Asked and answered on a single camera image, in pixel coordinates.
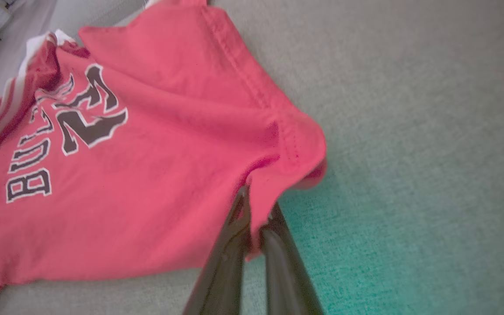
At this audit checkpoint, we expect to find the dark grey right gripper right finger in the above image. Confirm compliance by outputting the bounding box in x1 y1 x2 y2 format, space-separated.
259 203 324 315

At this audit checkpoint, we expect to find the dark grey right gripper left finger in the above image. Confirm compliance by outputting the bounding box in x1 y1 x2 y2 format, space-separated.
183 186 252 315

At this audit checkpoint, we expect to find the red jersey with white stripes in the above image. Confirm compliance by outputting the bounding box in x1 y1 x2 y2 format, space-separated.
0 0 328 307

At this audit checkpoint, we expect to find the large grey sofa cushion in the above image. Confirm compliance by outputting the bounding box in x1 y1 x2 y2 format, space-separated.
0 0 504 315

